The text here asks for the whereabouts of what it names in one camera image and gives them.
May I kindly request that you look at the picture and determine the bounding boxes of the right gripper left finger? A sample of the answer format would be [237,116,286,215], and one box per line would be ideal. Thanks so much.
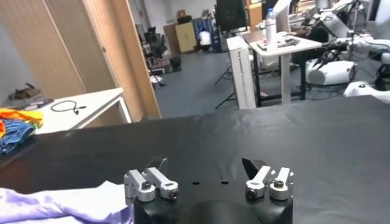
[124,156,180,203]

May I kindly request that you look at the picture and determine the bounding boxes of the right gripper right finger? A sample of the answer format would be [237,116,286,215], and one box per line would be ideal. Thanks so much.
[242,156,295,201]

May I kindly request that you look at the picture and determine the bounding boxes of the lavender t-shirt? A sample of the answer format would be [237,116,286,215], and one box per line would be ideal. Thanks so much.
[0,180,134,224]

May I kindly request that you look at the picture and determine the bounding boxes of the black leatherette table cover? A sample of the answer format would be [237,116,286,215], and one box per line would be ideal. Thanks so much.
[0,94,390,224]

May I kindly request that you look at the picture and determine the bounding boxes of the white side table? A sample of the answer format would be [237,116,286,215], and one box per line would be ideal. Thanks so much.
[0,87,133,135]

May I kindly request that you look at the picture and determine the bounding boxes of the black tripod stand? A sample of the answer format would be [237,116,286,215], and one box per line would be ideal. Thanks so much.
[214,64,239,110]

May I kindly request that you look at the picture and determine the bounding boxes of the tall white cardboard box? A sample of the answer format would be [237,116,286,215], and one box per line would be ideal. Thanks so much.
[226,35,257,110]

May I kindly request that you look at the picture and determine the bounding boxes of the black trash bin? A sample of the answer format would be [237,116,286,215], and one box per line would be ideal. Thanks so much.
[168,56,183,73]

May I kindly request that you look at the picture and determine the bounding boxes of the black power strip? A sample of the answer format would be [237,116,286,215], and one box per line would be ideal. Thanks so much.
[23,98,55,111]

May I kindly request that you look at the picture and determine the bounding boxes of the white standing desk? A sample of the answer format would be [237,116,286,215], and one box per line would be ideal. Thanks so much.
[249,33,323,107]

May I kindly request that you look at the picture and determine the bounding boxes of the blue striped garment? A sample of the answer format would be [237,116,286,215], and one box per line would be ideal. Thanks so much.
[0,119,37,155]

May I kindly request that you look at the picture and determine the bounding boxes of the orange garment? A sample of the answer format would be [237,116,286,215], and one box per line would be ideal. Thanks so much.
[0,108,44,138]

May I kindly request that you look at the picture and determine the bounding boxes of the wooden partition screen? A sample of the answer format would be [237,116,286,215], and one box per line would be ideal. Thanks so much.
[0,0,162,123]

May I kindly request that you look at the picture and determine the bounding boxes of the water bottle blue cap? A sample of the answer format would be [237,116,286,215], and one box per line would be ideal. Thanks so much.
[264,8,278,52]

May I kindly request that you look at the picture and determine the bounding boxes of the yellow cabinet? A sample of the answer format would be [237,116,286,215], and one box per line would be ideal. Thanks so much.
[174,21,197,54]

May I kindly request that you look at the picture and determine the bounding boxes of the crouching person white shirt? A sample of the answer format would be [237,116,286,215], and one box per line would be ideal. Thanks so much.
[197,27,213,52]

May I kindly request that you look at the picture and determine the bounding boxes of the white humanoid robot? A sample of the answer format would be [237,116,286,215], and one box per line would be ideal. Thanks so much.
[316,0,390,65]

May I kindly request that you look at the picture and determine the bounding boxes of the blue storage crates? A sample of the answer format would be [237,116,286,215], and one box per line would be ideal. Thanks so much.
[193,18,222,53]

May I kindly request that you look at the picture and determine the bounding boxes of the black monitor on stand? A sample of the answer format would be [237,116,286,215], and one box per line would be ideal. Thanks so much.
[214,0,248,33]

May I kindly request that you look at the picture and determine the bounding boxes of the black looped cable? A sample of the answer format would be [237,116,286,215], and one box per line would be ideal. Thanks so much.
[49,100,88,116]

